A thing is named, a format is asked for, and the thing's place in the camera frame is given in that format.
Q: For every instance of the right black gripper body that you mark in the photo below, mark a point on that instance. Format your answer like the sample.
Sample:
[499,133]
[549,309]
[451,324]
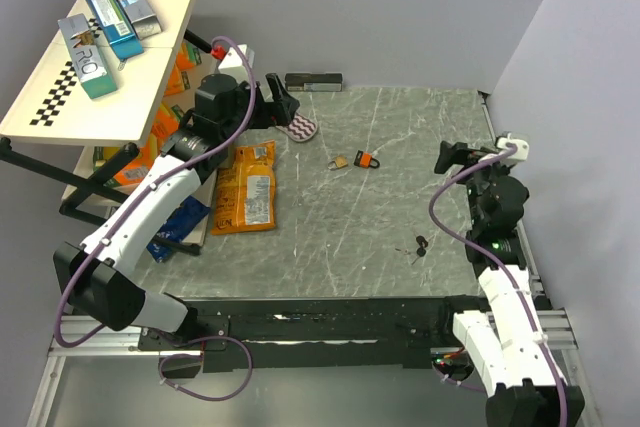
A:
[478,181]

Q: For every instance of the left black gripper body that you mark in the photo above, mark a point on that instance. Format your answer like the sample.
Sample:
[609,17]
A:
[267,114]

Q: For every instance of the black-headed key bunch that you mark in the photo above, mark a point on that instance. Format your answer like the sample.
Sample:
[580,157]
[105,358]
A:
[418,252]

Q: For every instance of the orange black padlock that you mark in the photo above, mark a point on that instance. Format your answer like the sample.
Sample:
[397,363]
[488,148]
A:
[365,160]

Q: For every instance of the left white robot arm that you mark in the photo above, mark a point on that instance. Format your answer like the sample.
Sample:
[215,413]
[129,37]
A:
[94,276]

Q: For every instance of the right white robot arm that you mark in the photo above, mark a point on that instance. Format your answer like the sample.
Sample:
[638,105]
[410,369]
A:
[507,346]

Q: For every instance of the pink wavy sponge pad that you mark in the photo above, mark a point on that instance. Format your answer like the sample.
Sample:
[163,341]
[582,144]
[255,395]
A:
[301,129]

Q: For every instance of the black rectangular box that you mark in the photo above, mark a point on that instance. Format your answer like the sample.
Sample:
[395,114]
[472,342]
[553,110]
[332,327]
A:
[314,82]

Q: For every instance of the orange snack bag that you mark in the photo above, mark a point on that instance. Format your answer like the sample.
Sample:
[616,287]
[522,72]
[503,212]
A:
[245,192]

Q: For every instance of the small brass padlock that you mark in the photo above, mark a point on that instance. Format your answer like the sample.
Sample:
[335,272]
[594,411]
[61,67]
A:
[337,163]

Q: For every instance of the orange boxes on shelf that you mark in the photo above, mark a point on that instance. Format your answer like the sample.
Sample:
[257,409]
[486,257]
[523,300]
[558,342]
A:
[165,123]

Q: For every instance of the blue snack bag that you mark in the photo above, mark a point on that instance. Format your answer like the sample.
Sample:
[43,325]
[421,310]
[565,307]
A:
[171,237]

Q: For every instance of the silver box near back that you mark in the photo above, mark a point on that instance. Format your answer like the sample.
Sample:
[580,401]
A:
[142,17]

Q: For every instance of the beige folding shelf rack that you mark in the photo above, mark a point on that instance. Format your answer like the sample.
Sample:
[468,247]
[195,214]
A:
[91,114]

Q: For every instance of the blue carton box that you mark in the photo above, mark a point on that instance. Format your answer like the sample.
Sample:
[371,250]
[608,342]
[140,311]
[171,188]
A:
[118,30]

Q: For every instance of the silver teal box front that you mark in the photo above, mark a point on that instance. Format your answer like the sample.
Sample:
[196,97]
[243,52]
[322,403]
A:
[87,60]

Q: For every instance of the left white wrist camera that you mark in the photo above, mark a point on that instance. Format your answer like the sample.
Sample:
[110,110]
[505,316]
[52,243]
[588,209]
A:
[232,64]

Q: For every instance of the aluminium rail frame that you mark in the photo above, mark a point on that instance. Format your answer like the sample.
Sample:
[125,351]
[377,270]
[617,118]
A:
[90,342]

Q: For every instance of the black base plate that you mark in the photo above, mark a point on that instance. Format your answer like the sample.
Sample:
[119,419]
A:
[321,332]

